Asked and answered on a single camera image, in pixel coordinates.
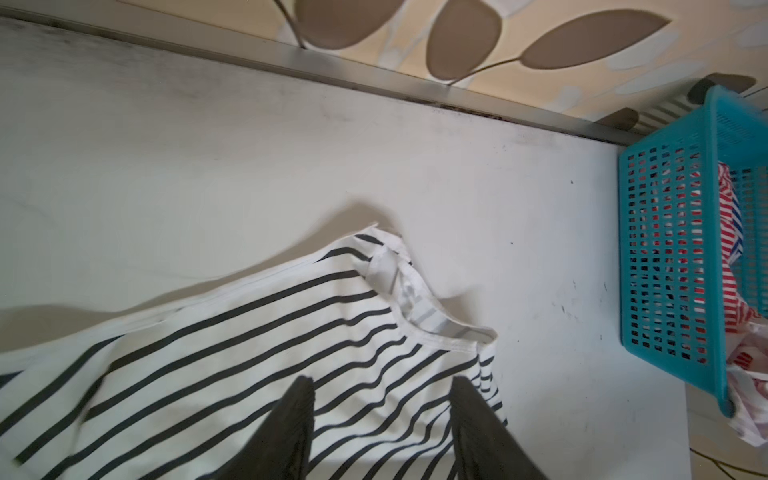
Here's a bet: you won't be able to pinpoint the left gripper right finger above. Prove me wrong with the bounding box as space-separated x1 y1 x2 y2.
449 377 546 480

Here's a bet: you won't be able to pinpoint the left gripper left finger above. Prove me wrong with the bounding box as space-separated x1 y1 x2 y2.
214 376 315 480

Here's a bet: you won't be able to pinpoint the black white striped tank top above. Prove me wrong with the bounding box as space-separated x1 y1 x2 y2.
1 227 503 479

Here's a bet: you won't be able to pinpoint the pink white tank top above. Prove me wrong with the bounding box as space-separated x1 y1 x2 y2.
726 317 767 447

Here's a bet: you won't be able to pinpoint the red white striped tank top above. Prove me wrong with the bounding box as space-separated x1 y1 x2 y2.
629 160 761 340

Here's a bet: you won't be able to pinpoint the teal plastic basket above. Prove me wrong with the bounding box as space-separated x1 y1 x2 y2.
618 86 767 416

